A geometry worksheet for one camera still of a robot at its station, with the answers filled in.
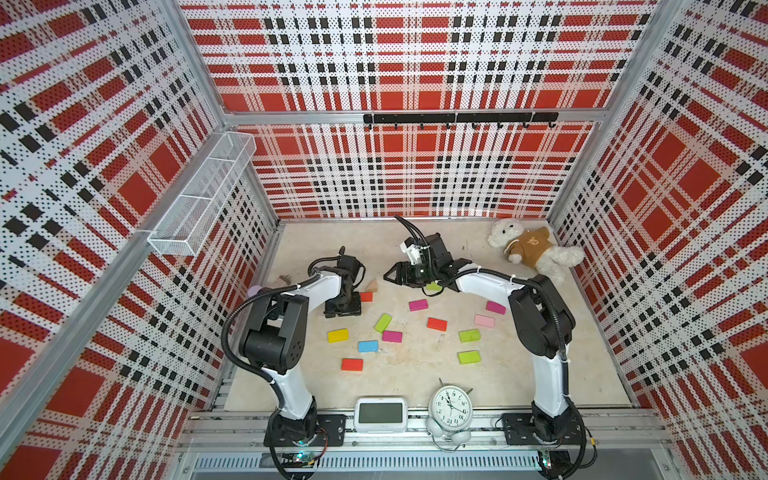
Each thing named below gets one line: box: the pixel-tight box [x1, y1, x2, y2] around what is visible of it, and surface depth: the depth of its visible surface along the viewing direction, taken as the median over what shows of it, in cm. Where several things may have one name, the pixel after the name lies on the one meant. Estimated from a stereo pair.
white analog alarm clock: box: [425, 378, 474, 452], surface depth 74 cm
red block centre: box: [426, 317, 448, 332], surface depth 95 cm
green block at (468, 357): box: [457, 350, 481, 365], surface depth 88 cm
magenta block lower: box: [382, 330, 403, 343], surface depth 92 cm
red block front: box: [341, 358, 364, 371], surface depth 86 cm
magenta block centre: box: [408, 299, 429, 312], surface depth 98 cm
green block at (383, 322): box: [374, 313, 393, 334], surface depth 95 cm
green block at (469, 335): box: [459, 329, 481, 343], surface depth 92 cm
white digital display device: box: [353, 397, 408, 434], surface depth 73 cm
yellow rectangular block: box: [327, 328, 349, 344], surface depth 92 cm
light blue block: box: [358, 340, 379, 353], surface depth 90 cm
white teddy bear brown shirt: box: [487, 218, 585, 283], surface depth 104 cm
